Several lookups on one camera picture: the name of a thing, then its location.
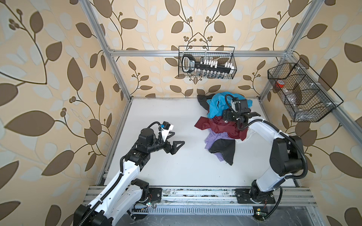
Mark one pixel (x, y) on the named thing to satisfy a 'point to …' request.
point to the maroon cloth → (218, 125)
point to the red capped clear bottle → (280, 84)
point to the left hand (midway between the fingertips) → (179, 137)
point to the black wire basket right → (306, 101)
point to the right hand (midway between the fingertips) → (229, 115)
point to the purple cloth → (212, 136)
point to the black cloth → (227, 147)
